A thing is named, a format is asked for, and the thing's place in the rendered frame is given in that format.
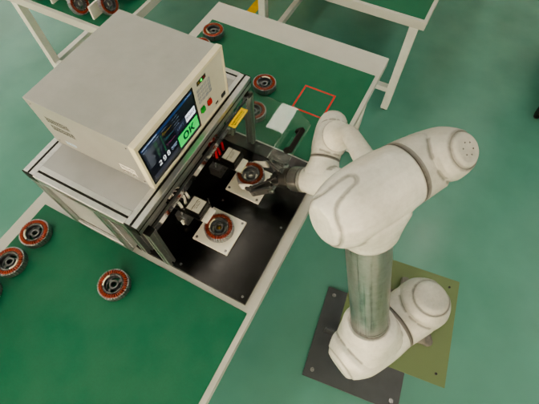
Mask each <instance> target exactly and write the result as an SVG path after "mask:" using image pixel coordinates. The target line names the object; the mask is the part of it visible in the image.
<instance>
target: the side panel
mask: <svg viewBox="0 0 539 404"><path fill-rule="evenodd" d="M33 181H34V182H35V183H36V184H37V185H38V186H39V187H40V188H41V189H42V190H43V191H44V192H45V193H46V194H47V195H48V196H49V197H50V198H51V199H53V200H54V201H55V202H56V203H57V204H58V205H59V206H60V207H61V208H62V209H64V210H65V211H66V212H67V213H68V214H69V215H70V216H71V217H72V218H73V219H74V220H76V221H77V222H79V223H80V224H83V225H85V226H86V227H88V228H90V229H92V230H94V231H96V232H97V233H99V234H101V235H103V236H105V237H106V238H108V239H110V240H113V241H115V242H116V243H117V244H120V245H122V246H124V247H125V248H127V249H130V250H131V251H133V250H134V248H133V247H132V246H131V245H130V244H129V243H128V242H127V241H126V240H125V239H124V238H123V237H122V235H121V234H120V233H119V232H118V231H117V230H116V229H115V227H114V226H113V225H112V224H111V223H110V222H109V221H108V219H107V218H105V217H103V216H101V215H99V214H97V213H96V212H93V211H92V210H90V209H88V208H85V207H84V206H82V205H81V204H78V203H76V202H74V201H73V200H70V199H68V198H67V197H65V196H63V195H61V194H59V193H57V192H55V191H53V190H52V189H50V188H48V187H46V186H44V185H42V184H40V183H38V182H36V181H35V180H33Z"/></svg>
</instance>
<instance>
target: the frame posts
mask: <svg viewBox="0 0 539 404"><path fill-rule="evenodd" d="M123 229H124V230H125V231H126V232H127V233H128V235H129V236H130V237H131V238H132V239H133V240H134V241H135V242H136V244H137V245H138V246H139V247H140V248H141V250H142V251H143V252H146V253H147V254H148V255H149V254H150V253H151V252H150V250H153V249H155V250H156V252H157V253H158V255H159V256H160V258H161V259H162V260H163V261H164V263H165V264H168V265H169V266H171V267H172V265H173V263H172V262H175V261H176V259H175V257H174V256H173V255H172V253H171V252H170V251H169V249H168V247H167V246H166V244H165V243H164V242H163V240H162V239H161V237H160V235H159V234H158V232H157V231H156V229H155V228H153V227H151V226H148V227H147V228H146V229H145V230H144V232H143V233H142V234H141V236H139V235H137V234H135V233H134V232H131V231H129V230H127V229H126V228H124V227H123Z"/></svg>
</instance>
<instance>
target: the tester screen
mask: <svg viewBox="0 0 539 404"><path fill-rule="evenodd" d="M193 106H195V104H194V101H193V96H192V92H189V94H188V95H187V96H186V97H185V99H184V100H183V101H182V102H181V104H180V105H179V106H178V107H177V109H176V110H175V111H174V112H173V113H172V114H171V115H170V117H169V118H168V119H167V120H166V122H165V123H164V124H163V125H162V127H161V128H160V129H159V130H158V132H157V133H156V134H155V135H154V136H153V137H152V138H151V139H150V141H149V142H148V143H147V144H146V146H145V147H144V148H143V149H142V151H141V152H140V153H141V155H142V156H143V158H144V161H145V163H146V164H147V166H148V168H149V170H150V172H151V173H152V176H153V178H154V180H155V181H157V180H158V179H159V178H160V177H161V175H162V174H163V173H164V171H165V170H166V169H167V167H168V166H169V164H170V163H171V162H172V161H173V160H174V159H175V157H176V156H177V154H178V153H179V152H180V150H181V149H182V148H183V147H180V143H179V140H178V137H179V136H180V134H181V133H182V132H183V131H184V129H185V128H186V127H187V126H188V125H189V124H190V122H191V121H192V120H193V118H194V117H195V116H196V115H197V111H196V112H195V114H194V115H193V116H192V118H191V119H190V120H189V121H188V122H187V123H186V124H185V126H184V127H183V128H182V130H181V131H180V132H179V134H178V135H176V131H175V128H176V127H177V125H178V124H179V123H180V121H181V120H182V119H183V118H184V117H185V116H186V115H187V113H188V112H189V111H190V110H191V108H192V107H193ZM199 126H200V125H199ZM199 126H198V127H199ZM198 127H197V128H198ZM196 130H197V129H196ZM196 130H195V131H196ZM195 131H194V132H195ZM194 132H193V133H192V135H193V134H194ZM192 135H191V136H192ZM191 136H190V137H189V139H190V138H191ZM187 142H188V140H187V141H186V143H187ZM184 145H185V144H184ZM177 147H178V148H179V151H178V152H177V153H176V154H175V155H174V157H173V158H172V160H171V161H170V162H169V163H168V165H167V166H166V168H165V169H164V170H163V171H162V172H161V173H160V175H159V176H158V177H157V179H156V177H155V175H156V174H157V173H158V171H159V170H160V169H161V168H162V167H163V166H164V164H165V163H166V161H167V160H168V159H169V157H170V156H171V155H172V153H173V152H174V151H175V150H176V149H177ZM169 148H170V149H171V152H172V153H171V154H170V156H169V157H168V158H167V159H166V160H165V161H164V163H163V164H162V166H161V167H160V165H159V164H158V162H159V161H160V160H161V158H162V157H163V156H164V154H165V153H166V152H167V151H168V149H169Z"/></svg>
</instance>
